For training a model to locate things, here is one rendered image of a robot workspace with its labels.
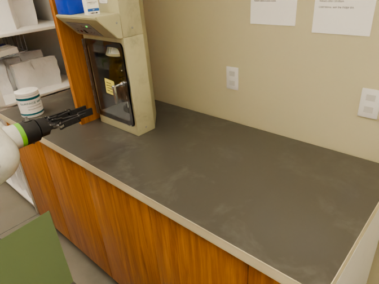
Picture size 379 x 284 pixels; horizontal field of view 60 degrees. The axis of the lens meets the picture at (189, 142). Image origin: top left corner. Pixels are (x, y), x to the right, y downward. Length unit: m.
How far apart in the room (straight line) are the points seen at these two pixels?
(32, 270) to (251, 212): 0.65
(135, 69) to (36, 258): 0.94
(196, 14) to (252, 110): 0.55
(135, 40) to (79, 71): 0.42
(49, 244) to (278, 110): 1.12
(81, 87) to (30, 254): 1.13
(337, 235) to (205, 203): 0.42
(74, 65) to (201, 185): 0.94
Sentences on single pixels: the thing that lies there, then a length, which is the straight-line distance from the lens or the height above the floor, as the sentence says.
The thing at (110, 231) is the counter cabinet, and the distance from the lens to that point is 1.72.
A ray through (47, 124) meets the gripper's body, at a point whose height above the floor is 1.16.
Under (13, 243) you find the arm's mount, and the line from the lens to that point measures 0.82.
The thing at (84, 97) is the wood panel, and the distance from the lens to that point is 1.84.
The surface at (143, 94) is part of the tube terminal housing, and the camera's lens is 1.58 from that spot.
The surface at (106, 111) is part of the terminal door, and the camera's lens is 1.75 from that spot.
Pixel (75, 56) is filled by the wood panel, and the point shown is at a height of 1.30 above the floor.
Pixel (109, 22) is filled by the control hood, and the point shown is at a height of 1.48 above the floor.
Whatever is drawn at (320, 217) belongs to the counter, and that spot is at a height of 0.94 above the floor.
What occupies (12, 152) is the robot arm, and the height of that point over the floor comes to 1.30.
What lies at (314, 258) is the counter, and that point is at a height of 0.94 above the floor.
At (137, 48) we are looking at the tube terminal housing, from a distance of 1.53.
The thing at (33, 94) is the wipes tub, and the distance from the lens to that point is 2.09.
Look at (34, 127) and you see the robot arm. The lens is 1.35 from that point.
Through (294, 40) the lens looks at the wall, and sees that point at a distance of 1.46.
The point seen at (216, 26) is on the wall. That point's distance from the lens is 1.66.
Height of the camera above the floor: 1.65
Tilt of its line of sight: 28 degrees down
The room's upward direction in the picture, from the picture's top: 4 degrees counter-clockwise
